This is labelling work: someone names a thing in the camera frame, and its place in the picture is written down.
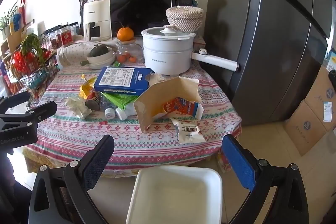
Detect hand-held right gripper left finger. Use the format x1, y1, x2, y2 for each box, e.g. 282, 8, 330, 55
28, 135, 115, 224

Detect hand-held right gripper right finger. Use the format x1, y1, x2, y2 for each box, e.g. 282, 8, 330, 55
222, 134, 310, 224

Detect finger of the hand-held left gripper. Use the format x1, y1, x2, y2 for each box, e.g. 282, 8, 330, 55
0, 101, 57, 132
0, 91, 30, 115

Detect clear plastic bottle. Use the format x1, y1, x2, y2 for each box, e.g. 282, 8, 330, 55
100, 93, 116, 119

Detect white squeeze bottle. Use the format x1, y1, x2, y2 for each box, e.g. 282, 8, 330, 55
115, 103, 137, 121

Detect yellow snack packet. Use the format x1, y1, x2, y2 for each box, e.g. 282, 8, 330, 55
79, 74, 97, 98

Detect red drink can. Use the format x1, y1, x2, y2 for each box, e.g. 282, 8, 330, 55
86, 89, 101, 110

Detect white snack packet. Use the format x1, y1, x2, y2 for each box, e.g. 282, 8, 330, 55
171, 117, 206, 144

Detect green plastic packet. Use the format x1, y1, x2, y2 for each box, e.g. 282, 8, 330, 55
101, 91, 143, 110

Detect white plastic bin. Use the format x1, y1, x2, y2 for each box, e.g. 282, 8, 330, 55
126, 165, 223, 224

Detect orange and blue milk carton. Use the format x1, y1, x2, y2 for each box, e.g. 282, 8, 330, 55
162, 97, 204, 119

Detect blue cardboard box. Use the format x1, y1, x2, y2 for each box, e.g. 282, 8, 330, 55
94, 67, 155, 95

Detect brown paper bag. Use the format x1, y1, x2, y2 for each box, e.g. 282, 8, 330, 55
133, 76, 201, 132

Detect red floral under cloth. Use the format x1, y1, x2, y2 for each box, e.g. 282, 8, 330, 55
215, 152, 231, 174

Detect red packets in rack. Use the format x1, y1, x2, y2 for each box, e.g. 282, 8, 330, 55
13, 52, 34, 75

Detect striped patterned tablecloth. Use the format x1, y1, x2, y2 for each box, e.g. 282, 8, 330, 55
23, 60, 242, 177

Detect green leafy vegetable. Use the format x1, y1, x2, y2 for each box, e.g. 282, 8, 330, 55
21, 34, 45, 62

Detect white floral cloth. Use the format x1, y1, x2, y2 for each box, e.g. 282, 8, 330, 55
56, 42, 118, 67

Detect red label spice jar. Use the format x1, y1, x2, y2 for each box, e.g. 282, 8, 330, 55
56, 27, 73, 47
50, 31, 59, 49

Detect white ceramic bowl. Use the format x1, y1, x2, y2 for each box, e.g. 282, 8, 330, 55
87, 47, 116, 69

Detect green potted plant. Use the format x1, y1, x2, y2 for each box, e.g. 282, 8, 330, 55
0, 0, 20, 30

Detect dark green squash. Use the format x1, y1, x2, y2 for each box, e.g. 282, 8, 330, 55
91, 45, 109, 57

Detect small tomatoes in jar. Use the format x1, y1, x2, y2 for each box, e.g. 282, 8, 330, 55
117, 53, 137, 63

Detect white air fryer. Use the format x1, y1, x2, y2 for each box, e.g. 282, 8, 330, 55
83, 0, 112, 41

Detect glass jar with wooden lid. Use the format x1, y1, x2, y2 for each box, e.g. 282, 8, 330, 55
115, 40, 143, 63

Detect orange mandarin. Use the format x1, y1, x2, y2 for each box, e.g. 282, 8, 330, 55
117, 27, 134, 41

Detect grey refrigerator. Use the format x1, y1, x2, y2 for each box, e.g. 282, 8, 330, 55
210, 0, 334, 126

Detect white electric pot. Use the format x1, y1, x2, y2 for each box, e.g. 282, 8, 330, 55
141, 25, 240, 75

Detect small wooden box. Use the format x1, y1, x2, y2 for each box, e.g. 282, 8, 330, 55
193, 38, 206, 52

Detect blue and yellow bag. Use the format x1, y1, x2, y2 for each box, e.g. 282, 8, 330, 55
325, 48, 336, 72

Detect white microwave oven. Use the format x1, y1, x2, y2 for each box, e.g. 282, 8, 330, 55
110, 0, 195, 39

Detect woven lidded basket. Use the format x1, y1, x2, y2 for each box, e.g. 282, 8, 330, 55
166, 6, 205, 32

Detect black wire rack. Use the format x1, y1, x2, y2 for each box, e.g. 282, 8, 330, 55
5, 32, 61, 98

